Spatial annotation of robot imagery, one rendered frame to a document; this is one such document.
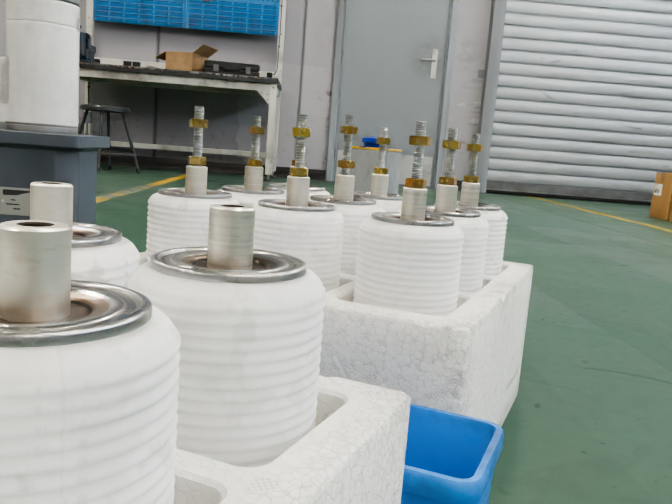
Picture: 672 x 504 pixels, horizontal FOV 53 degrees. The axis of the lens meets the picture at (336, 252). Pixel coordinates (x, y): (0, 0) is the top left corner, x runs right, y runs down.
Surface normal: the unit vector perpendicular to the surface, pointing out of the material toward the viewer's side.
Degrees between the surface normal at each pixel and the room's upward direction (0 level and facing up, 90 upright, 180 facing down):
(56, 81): 90
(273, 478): 0
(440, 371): 90
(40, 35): 90
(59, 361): 43
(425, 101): 90
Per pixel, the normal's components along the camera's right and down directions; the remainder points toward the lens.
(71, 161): 0.71, 0.21
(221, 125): 0.04, 0.16
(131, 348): 0.66, -0.63
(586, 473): 0.07, -0.99
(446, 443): -0.39, 0.08
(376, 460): 0.91, 0.14
